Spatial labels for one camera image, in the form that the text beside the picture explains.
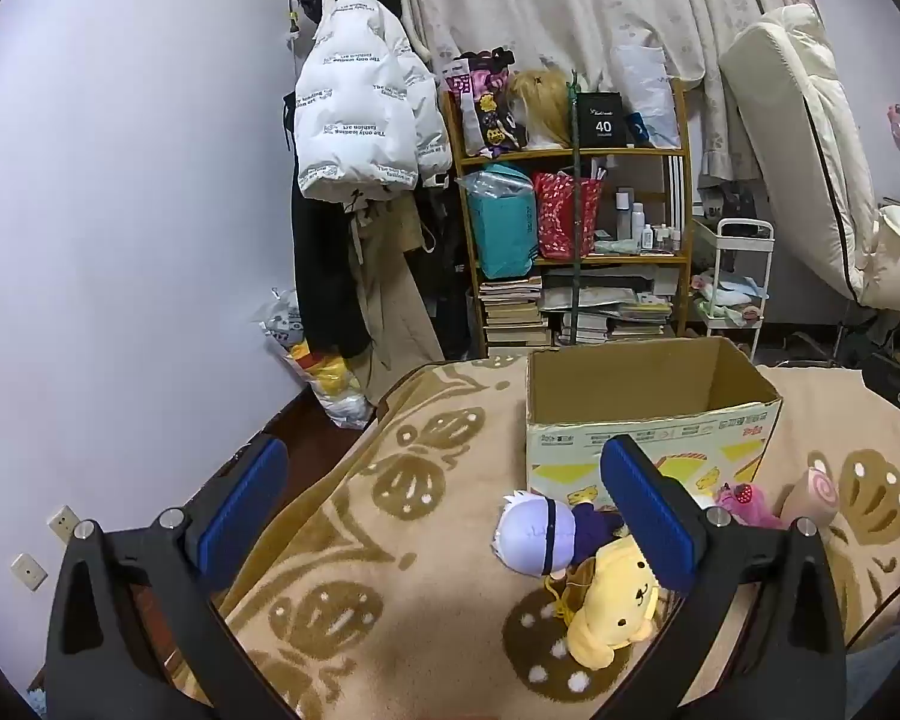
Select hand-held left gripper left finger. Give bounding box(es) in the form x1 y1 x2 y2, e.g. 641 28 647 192
45 433 301 720

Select white-haired doll plush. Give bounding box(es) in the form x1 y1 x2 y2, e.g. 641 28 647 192
493 491 623 578

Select blond wig on head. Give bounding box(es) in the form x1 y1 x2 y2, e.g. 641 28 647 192
506 69 575 151

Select yellow dog plush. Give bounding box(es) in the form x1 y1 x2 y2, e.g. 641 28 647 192
544 532 665 668

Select beige printed blanket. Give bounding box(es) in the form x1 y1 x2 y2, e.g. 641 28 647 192
172 349 900 720

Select green pole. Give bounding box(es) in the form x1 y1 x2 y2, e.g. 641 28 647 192
562 71 582 346

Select beige hanging coat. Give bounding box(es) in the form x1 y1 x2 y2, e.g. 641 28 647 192
345 199 447 406

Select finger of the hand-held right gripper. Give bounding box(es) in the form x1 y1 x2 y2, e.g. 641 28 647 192
861 351 900 462

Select pile of magazines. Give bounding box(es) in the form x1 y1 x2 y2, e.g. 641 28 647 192
540 266 676 346

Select black box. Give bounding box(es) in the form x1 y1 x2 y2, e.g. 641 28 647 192
576 92 632 149

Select wooden shelf unit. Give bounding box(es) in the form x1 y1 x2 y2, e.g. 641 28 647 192
441 75 695 350

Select red gift bag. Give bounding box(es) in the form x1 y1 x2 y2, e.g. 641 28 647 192
532 171 602 260

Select stack of old books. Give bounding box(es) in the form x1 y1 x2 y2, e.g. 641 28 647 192
480 277 552 350

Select pale floral curtain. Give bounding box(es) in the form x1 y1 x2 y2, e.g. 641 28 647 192
382 0 803 181

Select dark hanging clothes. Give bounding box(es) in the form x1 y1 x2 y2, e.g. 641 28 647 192
412 180 488 361

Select white folded mattress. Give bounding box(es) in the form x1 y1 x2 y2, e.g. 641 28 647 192
720 4 900 308

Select pastel folded cloths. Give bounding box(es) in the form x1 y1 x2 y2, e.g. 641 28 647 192
694 270 762 323

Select teal bag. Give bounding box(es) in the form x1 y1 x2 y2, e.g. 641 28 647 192
456 165 537 280

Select printed cardboard box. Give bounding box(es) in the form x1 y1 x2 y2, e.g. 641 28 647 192
525 336 785 511

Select pink bear plush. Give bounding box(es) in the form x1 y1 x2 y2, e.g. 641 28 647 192
712 481 785 530

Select white puffer jacket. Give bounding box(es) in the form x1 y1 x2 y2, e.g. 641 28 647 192
292 0 451 203

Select pink swirl roll plush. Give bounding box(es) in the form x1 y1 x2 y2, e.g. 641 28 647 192
784 465 841 533

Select purple printed bag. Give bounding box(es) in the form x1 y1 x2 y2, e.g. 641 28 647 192
442 49 530 158

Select plastic bag of toys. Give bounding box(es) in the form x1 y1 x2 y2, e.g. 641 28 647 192
259 285 376 432

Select group of cosmetic bottles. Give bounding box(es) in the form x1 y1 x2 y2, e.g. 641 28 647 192
615 187 683 252

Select white plastic bag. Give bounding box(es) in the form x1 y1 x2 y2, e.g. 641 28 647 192
611 45 680 149

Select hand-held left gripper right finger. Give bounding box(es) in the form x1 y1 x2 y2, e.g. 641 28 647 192
598 433 848 720

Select white trolley cart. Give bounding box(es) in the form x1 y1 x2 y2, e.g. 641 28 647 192
694 219 775 361

